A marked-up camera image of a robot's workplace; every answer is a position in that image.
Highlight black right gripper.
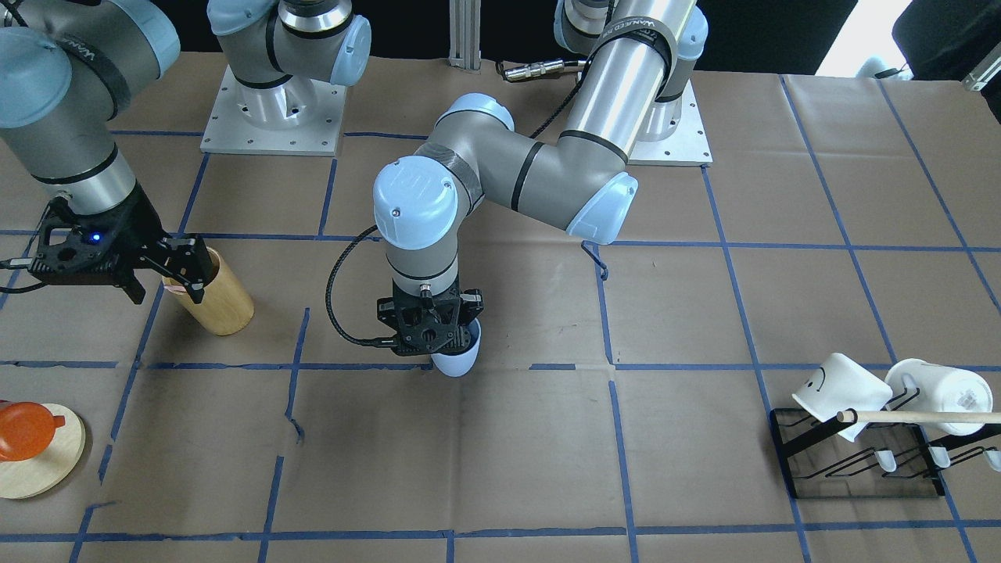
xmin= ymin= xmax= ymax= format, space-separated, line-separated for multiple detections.
xmin=28 ymin=183 xmax=213 ymax=304

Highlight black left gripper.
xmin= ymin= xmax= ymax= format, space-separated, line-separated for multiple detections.
xmin=378 ymin=284 xmax=483 ymax=357

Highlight light blue plastic cup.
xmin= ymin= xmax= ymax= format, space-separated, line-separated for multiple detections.
xmin=430 ymin=318 xmax=482 ymax=378

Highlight bamboo chopstick holder cup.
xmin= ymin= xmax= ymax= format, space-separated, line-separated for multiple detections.
xmin=162 ymin=247 xmax=255 ymax=336

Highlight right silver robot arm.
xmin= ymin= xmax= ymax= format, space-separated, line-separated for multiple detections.
xmin=2 ymin=1 xmax=371 ymax=303

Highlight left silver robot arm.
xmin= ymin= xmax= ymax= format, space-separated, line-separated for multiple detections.
xmin=364 ymin=1 xmax=705 ymax=356

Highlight orange cup on stand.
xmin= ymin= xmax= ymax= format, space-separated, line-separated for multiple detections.
xmin=1 ymin=400 xmax=66 ymax=462

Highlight wooden mug tree stand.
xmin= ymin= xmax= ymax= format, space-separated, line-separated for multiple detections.
xmin=1 ymin=402 xmax=86 ymax=500

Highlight white smiley mug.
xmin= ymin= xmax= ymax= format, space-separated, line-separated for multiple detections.
xmin=791 ymin=353 xmax=893 ymax=423

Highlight white mug far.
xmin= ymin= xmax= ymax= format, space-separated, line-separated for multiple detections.
xmin=885 ymin=357 xmax=993 ymax=413

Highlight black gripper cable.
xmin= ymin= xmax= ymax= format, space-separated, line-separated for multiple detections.
xmin=326 ymin=225 xmax=400 ymax=347

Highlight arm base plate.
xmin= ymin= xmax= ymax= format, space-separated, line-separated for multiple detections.
xmin=200 ymin=69 xmax=348 ymax=156
xmin=629 ymin=82 xmax=714 ymax=167

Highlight aluminium frame post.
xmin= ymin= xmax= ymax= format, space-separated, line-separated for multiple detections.
xmin=447 ymin=0 xmax=482 ymax=74

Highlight wooden rack handle rod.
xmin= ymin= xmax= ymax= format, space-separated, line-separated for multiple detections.
xmin=836 ymin=409 xmax=1000 ymax=425

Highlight black wire mug rack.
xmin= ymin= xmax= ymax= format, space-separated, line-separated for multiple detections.
xmin=771 ymin=407 xmax=999 ymax=499

